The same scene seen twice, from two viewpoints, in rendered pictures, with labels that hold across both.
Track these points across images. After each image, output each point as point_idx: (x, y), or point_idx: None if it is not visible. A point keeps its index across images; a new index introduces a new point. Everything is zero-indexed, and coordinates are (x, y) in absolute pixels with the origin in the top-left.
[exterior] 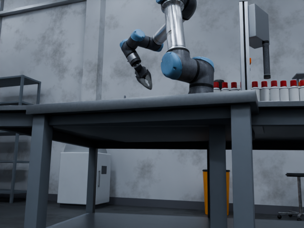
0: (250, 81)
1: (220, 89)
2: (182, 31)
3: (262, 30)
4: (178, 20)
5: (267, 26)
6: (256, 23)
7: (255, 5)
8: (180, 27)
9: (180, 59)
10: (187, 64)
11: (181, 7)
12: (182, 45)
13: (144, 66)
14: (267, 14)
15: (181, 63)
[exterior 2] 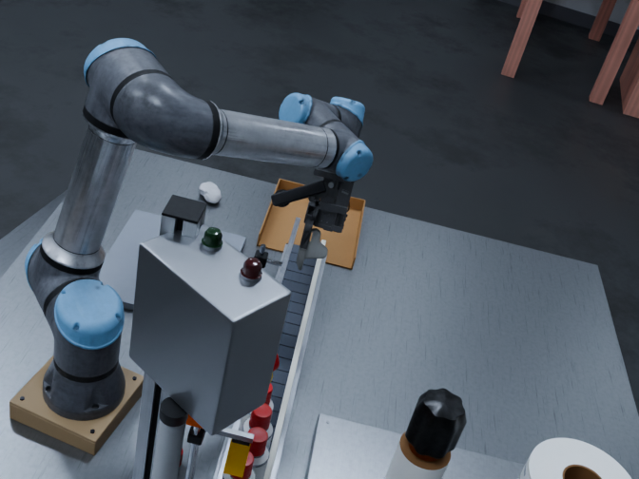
0: (134, 459)
1: (250, 412)
2: (71, 207)
3: (170, 360)
4: (74, 172)
5: (210, 366)
6: (137, 321)
7: (144, 253)
8: (68, 194)
9: (29, 267)
10: (33, 288)
11: (100, 135)
12: (54, 240)
13: (319, 201)
14: (223, 321)
15: (27, 277)
